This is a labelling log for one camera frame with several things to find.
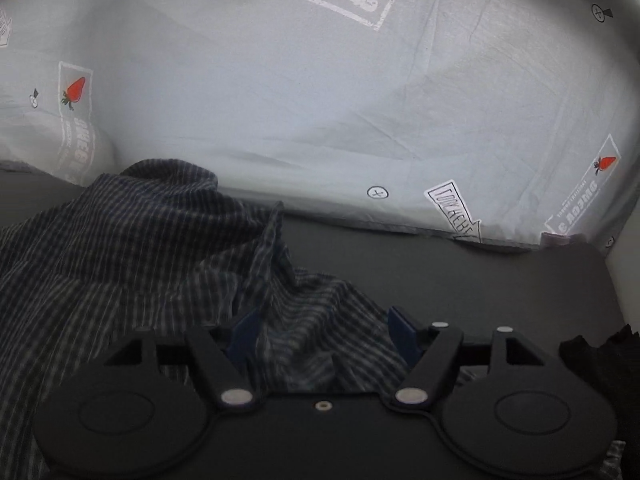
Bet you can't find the black folded garment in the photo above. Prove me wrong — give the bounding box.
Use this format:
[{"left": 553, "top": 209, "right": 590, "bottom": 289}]
[{"left": 558, "top": 324, "right": 640, "bottom": 443}]

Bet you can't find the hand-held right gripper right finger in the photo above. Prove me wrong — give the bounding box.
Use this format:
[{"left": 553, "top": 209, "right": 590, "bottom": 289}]
[{"left": 387, "top": 306, "right": 556, "bottom": 410}]

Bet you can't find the blue plaid shirt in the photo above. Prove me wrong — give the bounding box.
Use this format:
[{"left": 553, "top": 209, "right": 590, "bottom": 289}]
[{"left": 0, "top": 158, "right": 628, "bottom": 480}]

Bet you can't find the grey printed bed sheet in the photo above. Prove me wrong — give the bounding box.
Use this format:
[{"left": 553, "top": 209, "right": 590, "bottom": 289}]
[{"left": 0, "top": 0, "right": 632, "bottom": 251}]

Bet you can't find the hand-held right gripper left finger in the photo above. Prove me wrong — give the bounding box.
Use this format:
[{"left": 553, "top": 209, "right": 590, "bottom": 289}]
[{"left": 102, "top": 309, "right": 261, "bottom": 411}]

